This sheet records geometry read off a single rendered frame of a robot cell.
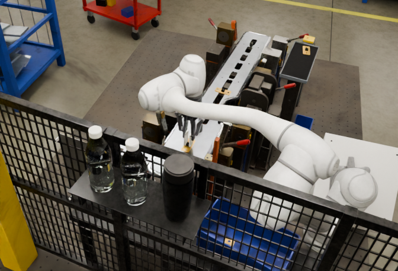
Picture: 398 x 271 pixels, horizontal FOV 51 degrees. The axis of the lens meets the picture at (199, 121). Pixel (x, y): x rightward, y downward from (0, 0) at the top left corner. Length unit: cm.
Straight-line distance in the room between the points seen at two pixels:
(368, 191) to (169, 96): 88
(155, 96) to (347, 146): 100
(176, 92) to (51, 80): 274
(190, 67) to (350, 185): 80
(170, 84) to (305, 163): 55
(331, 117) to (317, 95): 23
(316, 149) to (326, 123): 137
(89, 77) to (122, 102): 151
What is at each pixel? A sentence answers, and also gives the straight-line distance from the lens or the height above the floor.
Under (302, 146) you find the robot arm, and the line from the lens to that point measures 128.
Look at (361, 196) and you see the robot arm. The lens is 180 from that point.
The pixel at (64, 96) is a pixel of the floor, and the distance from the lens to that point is 388.
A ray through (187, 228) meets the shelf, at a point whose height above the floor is 143.
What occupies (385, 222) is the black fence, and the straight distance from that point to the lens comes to 105.
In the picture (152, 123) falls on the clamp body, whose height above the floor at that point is 105.
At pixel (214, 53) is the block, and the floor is 103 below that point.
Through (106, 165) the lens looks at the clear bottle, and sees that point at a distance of 107.
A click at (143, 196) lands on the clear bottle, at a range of 108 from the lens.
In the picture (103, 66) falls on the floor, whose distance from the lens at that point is 423.
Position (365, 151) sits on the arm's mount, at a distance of 208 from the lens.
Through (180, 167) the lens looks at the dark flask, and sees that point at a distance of 95.
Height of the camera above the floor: 230
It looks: 41 degrees down
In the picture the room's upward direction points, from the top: 4 degrees clockwise
